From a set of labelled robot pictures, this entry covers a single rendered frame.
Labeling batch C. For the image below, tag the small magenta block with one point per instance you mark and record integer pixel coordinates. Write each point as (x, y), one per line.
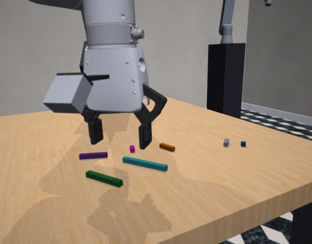
(132, 149)

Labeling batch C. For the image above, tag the orange rod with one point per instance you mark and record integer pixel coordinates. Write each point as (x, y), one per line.
(167, 147)

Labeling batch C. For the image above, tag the purple rod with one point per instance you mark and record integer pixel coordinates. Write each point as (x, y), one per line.
(94, 155)

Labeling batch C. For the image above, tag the turquoise rod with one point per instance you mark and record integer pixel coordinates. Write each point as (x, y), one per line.
(144, 163)

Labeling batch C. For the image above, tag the dark green rod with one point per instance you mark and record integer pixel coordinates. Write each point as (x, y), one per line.
(104, 178)

